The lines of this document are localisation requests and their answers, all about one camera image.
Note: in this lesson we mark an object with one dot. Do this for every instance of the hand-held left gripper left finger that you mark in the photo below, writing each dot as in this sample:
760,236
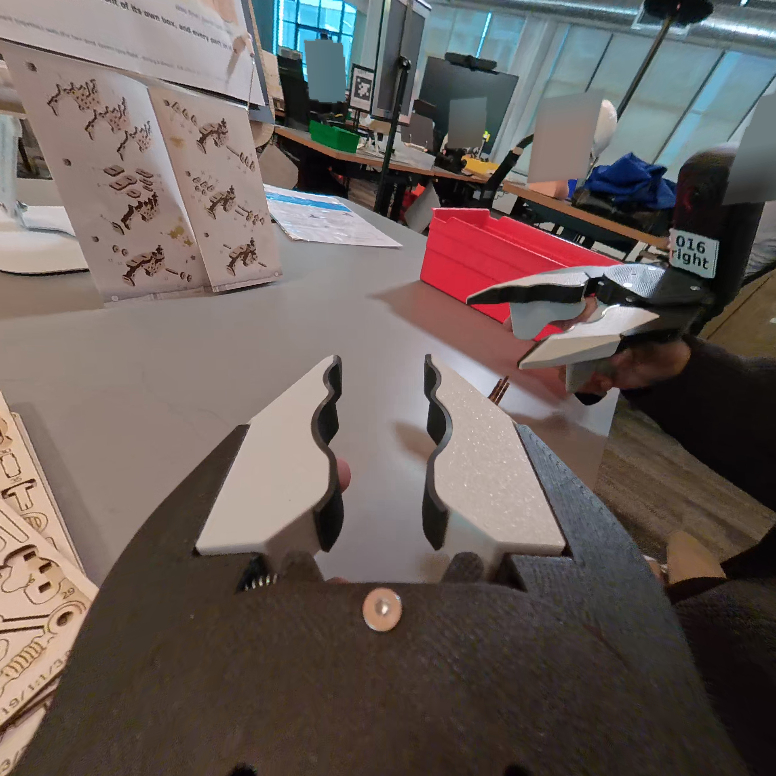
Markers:
267,479

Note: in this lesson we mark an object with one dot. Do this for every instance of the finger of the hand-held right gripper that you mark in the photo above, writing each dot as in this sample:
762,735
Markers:
545,282
582,339

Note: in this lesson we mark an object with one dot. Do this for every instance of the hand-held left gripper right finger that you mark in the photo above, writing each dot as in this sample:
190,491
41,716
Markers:
491,479

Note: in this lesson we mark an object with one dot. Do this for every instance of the stack of wooden puzzle sheets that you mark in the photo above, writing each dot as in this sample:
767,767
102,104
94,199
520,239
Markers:
30,606

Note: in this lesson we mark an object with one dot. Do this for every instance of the person's right forearm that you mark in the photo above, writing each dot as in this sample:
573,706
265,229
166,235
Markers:
727,412

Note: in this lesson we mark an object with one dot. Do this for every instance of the grey desk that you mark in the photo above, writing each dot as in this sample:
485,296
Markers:
242,327

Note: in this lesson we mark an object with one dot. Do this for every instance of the person's right hand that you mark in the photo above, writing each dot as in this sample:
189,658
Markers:
642,367

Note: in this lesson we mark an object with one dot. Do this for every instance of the person's left hand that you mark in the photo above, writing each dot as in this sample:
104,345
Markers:
344,474

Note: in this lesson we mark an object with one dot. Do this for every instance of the blue jacket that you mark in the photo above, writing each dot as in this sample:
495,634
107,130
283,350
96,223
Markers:
630,182

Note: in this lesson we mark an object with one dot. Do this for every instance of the red plastic bin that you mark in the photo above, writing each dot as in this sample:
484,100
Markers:
473,254

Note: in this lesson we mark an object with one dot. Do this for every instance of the wooden background table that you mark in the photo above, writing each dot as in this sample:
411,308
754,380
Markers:
545,203

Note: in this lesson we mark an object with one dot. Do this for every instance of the black office chair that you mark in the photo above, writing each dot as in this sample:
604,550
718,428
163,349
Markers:
506,176

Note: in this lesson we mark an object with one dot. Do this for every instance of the yellow tool case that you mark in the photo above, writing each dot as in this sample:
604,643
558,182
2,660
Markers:
479,165

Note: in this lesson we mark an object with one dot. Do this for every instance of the black light stand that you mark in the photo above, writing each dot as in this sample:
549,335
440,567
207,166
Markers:
658,42

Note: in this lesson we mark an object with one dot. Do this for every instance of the printed paper sheet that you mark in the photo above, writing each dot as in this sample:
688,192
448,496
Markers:
327,221

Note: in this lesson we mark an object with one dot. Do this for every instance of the black computer monitor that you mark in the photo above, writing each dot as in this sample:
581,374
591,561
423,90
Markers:
436,79

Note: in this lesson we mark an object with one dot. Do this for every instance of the green plastic bin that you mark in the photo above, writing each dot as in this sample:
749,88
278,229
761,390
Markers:
330,136

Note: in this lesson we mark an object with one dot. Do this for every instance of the fiducial marker sign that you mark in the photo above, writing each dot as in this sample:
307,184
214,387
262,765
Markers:
362,88

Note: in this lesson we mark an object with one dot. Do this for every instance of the grey monitor back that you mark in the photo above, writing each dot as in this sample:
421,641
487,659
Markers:
400,54

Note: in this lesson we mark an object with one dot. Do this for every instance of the folded assembly instruction booklet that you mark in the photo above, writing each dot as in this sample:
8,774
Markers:
151,212

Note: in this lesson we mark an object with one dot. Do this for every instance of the person's dark clothing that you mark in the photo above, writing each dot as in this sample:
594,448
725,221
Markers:
727,655

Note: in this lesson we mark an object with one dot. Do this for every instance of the document stand with white base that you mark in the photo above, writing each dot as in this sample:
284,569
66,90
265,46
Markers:
36,242

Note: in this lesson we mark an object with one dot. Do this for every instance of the printed instruction poster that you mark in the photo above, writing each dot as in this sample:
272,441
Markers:
121,36

